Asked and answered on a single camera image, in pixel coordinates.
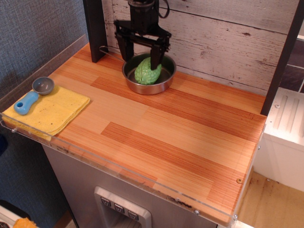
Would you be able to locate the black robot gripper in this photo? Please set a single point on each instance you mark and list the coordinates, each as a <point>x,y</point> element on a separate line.
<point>143,28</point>

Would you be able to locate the green plastic grape bunch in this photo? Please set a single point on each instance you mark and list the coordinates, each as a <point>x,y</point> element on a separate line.
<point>144,75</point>

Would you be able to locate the yellow folded rag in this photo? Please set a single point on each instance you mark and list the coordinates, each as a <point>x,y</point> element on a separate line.
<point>50,114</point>

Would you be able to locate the stainless steel pot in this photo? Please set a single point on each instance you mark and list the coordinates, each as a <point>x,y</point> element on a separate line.
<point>163,83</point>

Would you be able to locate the blue grey measuring scoop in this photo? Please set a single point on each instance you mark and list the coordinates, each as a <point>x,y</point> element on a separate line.
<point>41,86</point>

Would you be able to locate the clear acrylic edge guard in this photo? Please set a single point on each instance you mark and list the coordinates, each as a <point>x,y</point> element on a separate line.
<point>151,164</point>

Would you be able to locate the silver toy fridge cabinet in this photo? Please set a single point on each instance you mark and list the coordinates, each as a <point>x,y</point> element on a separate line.
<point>79,179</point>

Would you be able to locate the silver ice dispenser panel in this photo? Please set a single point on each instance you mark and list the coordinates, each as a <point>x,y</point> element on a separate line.
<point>117,212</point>

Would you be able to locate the white toy sink unit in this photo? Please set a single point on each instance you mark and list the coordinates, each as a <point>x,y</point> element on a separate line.
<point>280,155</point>

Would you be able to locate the orange yellow cloth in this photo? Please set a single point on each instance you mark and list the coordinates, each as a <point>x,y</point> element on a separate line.
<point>24,223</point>

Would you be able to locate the dark left vertical post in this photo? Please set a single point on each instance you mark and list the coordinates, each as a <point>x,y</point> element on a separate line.
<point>95,23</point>

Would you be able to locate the dark vertical post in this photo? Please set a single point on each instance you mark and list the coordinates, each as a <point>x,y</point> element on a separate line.
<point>283,60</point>
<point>95,23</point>

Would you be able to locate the dark right vertical post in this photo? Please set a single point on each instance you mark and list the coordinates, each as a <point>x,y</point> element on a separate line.
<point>283,60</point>

